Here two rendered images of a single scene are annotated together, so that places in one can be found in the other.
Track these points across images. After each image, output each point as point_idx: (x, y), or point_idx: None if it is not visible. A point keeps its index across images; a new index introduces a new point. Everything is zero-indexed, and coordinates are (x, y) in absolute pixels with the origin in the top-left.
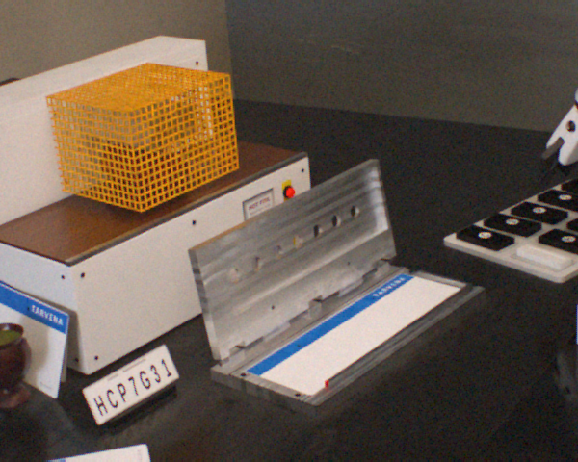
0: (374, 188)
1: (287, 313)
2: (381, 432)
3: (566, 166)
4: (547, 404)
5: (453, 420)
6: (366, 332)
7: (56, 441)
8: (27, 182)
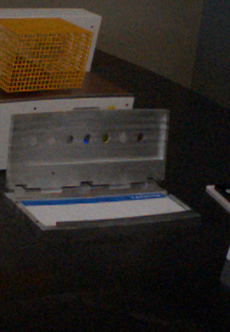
0: (162, 128)
1: (62, 181)
2: (72, 258)
3: None
4: (179, 277)
5: (118, 267)
6: (106, 212)
7: None
8: None
